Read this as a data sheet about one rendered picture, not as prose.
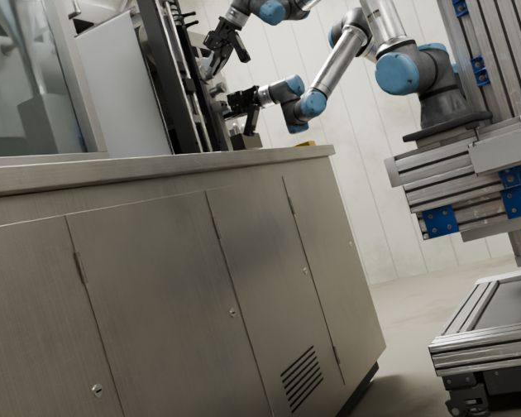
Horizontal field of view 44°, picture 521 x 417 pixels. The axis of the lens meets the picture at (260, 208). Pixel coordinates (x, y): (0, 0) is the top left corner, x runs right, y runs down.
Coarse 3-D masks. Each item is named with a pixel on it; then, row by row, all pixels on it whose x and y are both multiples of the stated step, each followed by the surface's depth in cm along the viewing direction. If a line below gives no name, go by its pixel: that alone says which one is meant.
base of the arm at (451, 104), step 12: (456, 84) 185; (420, 96) 187; (432, 96) 183; (444, 96) 182; (456, 96) 183; (420, 108) 189; (432, 108) 183; (444, 108) 181; (456, 108) 182; (468, 108) 183; (420, 120) 188; (432, 120) 183; (444, 120) 181
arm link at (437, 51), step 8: (424, 48) 183; (432, 48) 182; (440, 48) 183; (432, 56) 180; (440, 56) 182; (448, 56) 185; (440, 64) 181; (448, 64) 184; (440, 72) 181; (448, 72) 183; (440, 80) 182; (448, 80) 183; (432, 88) 183
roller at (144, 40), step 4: (144, 28) 203; (140, 32) 201; (144, 32) 203; (140, 36) 200; (144, 36) 202; (144, 40) 201; (144, 44) 201; (148, 44) 203; (144, 48) 200; (148, 48) 202; (144, 52) 200; (148, 52) 202; (148, 56) 201; (152, 56) 203; (148, 60) 202; (152, 60) 202; (148, 64) 203; (152, 64) 203; (152, 68) 205; (156, 68) 206
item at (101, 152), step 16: (64, 16) 130; (64, 32) 129; (64, 48) 129; (80, 64) 131; (80, 80) 129; (80, 96) 129; (96, 112) 131; (96, 128) 129; (96, 144) 128; (0, 160) 105; (16, 160) 108; (32, 160) 111; (48, 160) 115; (64, 160) 118; (80, 160) 123
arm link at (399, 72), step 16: (368, 0) 178; (384, 0) 176; (368, 16) 179; (384, 16) 176; (384, 32) 176; (400, 32) 176; (384, 48) 175; (400, 48) 174; (416, 48) 176; (384, 64) 175; (400, 64) 172; (416, 64) 173; (432, 64) 178; (384, 80) 177; (400, 80) 173; (416, 80) 174; (432, 80) 179
